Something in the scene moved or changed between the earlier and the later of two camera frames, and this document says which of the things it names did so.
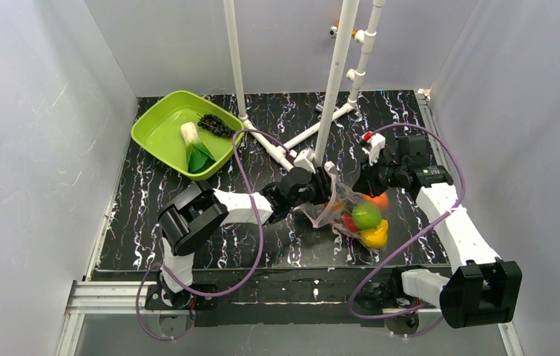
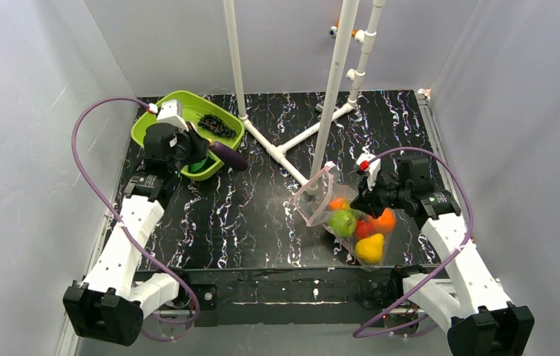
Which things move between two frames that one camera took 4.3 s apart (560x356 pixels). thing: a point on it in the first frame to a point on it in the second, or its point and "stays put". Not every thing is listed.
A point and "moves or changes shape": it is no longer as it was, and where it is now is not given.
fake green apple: x=366 y=216 to x=342 y=222
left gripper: x=320 y=185 to x=200 y=149
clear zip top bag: x=348 y=212 moves or changes shape
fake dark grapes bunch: x=213 y=124 stays put
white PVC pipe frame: x=338 y=72 stays put
